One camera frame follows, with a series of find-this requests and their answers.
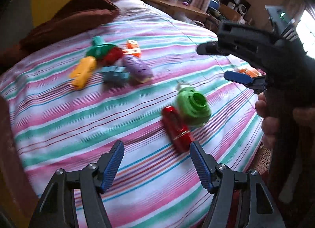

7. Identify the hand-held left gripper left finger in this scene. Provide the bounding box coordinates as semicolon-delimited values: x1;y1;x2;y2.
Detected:
29;140;125;228

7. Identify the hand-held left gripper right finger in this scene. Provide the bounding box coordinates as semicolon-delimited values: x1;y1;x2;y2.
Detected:
189;141;286;228

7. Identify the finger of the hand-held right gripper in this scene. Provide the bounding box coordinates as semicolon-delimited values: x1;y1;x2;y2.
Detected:
224;70;267;94
196;20;283;69

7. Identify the yellow plastic toy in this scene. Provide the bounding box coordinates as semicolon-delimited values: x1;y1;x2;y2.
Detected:
69;57;97;89

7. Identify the person's right hand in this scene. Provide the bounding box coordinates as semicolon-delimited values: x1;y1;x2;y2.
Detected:
255;93;281;150

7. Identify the cluttered shelf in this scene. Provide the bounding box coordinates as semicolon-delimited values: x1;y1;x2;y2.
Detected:
207;0;255;25

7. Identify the red plastic toy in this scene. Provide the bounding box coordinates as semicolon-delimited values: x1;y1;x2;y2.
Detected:
161;106;194;154

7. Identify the window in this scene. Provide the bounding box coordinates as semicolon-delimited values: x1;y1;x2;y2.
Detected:
301;8;315;59

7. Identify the striped bed sheet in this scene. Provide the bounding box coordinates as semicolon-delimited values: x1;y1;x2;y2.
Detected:
0;0;269;228

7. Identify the wooden side desk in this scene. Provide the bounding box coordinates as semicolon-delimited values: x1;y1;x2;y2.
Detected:
138;0;209;23

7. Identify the blue toy block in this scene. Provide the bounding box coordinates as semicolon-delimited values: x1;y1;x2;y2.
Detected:
102;65;130;87

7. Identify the purple plastic toy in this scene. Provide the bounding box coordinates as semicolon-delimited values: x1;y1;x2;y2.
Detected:
123;56;153;84

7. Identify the orange linked cubes block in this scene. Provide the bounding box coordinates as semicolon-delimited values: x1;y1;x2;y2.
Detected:
122;40;142;59

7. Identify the green plunger-shaped toy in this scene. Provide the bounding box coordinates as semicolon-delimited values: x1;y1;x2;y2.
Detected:
86;36;116;62

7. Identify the brown blanket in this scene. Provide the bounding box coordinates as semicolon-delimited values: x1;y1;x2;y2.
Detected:
0;0;121;71

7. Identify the green toy camera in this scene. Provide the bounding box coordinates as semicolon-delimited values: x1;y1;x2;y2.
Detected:
176;80;212;128

